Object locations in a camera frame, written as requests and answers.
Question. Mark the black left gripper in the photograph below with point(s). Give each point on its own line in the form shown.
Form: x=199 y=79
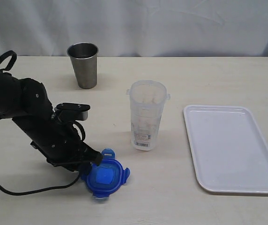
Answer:
x=61 y=143

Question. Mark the blue container lid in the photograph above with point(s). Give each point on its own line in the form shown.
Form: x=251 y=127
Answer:
x=107 y=178

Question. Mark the stainless steel cup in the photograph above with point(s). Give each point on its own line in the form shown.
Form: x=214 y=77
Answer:
x=83 y=57

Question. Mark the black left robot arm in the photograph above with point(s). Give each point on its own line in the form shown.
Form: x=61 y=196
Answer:
x=24 y=97

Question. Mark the clear tall plastic container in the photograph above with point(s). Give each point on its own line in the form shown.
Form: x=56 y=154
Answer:
x=147 y=99

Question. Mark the white plastic tray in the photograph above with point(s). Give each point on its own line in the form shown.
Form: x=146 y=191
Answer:
x=229 y=152

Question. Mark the white backdrop curtain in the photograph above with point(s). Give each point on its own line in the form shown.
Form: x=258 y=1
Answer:
x=145 y=28

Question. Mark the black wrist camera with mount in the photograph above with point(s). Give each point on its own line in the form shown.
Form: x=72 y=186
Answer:
x=67 y=112

